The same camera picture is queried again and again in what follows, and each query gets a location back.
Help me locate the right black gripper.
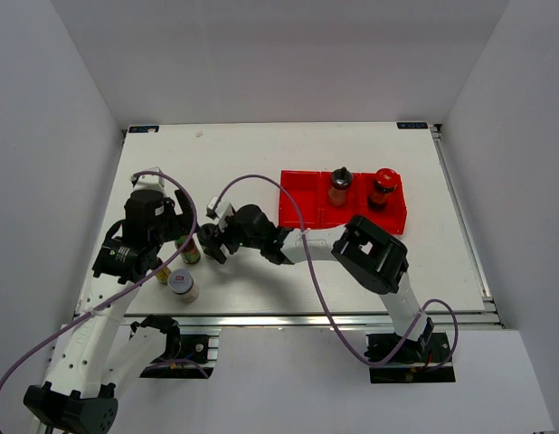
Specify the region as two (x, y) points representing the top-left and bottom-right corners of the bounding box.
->
(204, 213), (264, 264)

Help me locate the green neck sauce bottle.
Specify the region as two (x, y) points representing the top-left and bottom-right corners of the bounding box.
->
(175, 235), (201, 265)

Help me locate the silver lid spice jar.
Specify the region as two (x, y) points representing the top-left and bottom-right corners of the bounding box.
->
(167, 269), (199, 303)

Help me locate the yellow cap sauce bottle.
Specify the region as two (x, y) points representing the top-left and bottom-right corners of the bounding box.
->
(153, 258), (171, 285)

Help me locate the black cap spice grinder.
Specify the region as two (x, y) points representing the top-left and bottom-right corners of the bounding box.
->
(328, 166), (354, 207)

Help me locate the red lid sauce jar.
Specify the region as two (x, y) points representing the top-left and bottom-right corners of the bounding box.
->
(367, 168), (399, 210)

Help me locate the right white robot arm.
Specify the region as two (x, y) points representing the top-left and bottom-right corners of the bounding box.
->
(198, 204), (433, 363)

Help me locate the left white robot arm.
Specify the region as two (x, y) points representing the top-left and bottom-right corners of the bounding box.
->
(24, 186), (196, 433)

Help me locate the left blue corner label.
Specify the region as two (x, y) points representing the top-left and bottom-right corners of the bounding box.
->
(128, 125), (159, 134)

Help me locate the blue corner label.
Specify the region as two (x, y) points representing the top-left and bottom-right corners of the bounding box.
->
(128, 125), (159, 134)
(396, 121), (429, 130)

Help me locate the red three-compartment tray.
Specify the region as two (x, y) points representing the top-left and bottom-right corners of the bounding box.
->
(279, 170), (407, 235)

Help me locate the right blue corner label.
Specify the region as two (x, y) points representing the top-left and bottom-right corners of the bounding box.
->
(396, 121), (429, 130)

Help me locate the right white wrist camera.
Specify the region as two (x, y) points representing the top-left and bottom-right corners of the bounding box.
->
(206, 195), (235, 231)

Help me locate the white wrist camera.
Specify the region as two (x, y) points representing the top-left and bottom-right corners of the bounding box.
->
(206, 195), (235, 231)
(130, 175), (166, 196)

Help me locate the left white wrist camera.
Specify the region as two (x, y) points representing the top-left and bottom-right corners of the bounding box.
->
(130, 175), (166, 196)

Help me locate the aluminium front table rail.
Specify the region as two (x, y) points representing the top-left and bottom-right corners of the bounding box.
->
(73, 311), (502, 331)

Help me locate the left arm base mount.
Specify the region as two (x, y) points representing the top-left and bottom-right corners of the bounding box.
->
(130, 315), (214, 380)

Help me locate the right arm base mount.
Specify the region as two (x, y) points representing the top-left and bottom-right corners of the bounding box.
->
(364, 333), (456, 384)

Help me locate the aluminium right side rail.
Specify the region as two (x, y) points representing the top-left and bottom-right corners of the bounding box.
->
(430, 124), (498, 314)

